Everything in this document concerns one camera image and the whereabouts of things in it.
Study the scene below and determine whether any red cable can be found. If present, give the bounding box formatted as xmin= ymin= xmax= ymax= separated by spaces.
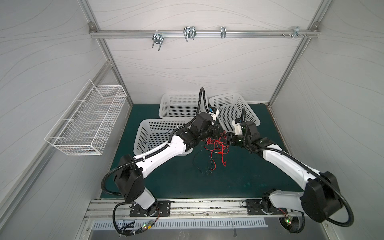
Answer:
xmin=203 ymin=133 xmax=231 ymax=172

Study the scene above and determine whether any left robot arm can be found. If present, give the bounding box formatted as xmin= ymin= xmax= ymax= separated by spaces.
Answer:
xmin=101 ymin=88 xmax=221 ymax=215

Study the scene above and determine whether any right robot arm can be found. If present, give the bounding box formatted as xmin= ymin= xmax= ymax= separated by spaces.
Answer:
xmin=227 ymin=109 xmax=355 ymax=228

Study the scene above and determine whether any white basket back right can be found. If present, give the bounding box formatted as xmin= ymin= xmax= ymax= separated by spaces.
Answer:
xmin=209 ymin=93 xmax=261 ymax=133

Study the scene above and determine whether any white basket back middle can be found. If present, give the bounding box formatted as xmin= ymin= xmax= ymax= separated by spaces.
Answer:
xmin=159 ymin=93 xmax=199 ymax=119

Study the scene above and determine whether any white basket front left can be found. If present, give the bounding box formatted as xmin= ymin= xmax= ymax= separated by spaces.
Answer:
xmin=133 ymin=119 xmax=189 ymax=155

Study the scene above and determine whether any metal hook clamp middle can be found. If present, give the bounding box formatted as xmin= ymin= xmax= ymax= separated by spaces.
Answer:
xmin=183 ymin=26 xmax=197 ymax=42

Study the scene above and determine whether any metal hook clamp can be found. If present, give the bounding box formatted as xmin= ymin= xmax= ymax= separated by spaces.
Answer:
xmin=152 ymin=33 xmax=164 ymax=51
xmin=183 ymin=26 xmax=197 ymax=42
xmin=282 ymin=27 xmax=309 ymax=39

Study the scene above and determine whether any metal hook small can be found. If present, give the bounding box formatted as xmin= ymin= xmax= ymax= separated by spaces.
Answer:
xmin=221 ymin=27 xmax=227 ymax=39

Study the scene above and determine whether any metal hook clamp left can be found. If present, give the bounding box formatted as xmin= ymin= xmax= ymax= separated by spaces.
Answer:
xmin=152 ymin=33 xmax=164 ymax=51

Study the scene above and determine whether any metal hook clamp right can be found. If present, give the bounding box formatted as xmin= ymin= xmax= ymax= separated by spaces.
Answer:
xmin=282 ymin=27 xmax=309 ymax=39

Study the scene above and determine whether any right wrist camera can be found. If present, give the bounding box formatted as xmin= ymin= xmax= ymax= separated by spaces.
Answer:
xmin=232 ymin=118 xmax=243 ymax=136

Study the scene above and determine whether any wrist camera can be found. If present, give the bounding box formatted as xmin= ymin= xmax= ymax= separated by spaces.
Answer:
xmin=232 ymin=118 xmax=243 ymax=136
xmin=209 ymin=107 xmax=220 ymax=122

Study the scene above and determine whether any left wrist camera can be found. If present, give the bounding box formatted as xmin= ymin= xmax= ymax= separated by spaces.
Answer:
xmin=209 ymin=107 xmax=220 ymax=122

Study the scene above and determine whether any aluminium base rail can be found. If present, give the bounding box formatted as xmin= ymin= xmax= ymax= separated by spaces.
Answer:
xmin=84 ymin=197 xmax=301 ymax=220

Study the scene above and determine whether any aluminium crossbar rail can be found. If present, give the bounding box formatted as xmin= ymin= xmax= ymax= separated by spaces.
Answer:
xmin=90 ymin=29 xmax=321 ymax=39

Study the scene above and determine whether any white wire wall basket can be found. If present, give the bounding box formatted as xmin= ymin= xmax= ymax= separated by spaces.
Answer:
xmin=45 ymin=80 xmax=127 ymax=156

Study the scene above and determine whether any white vented cable duct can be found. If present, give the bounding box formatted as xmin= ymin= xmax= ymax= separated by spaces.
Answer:
xmin=92 ymin=217 xmax=268 ymax=231

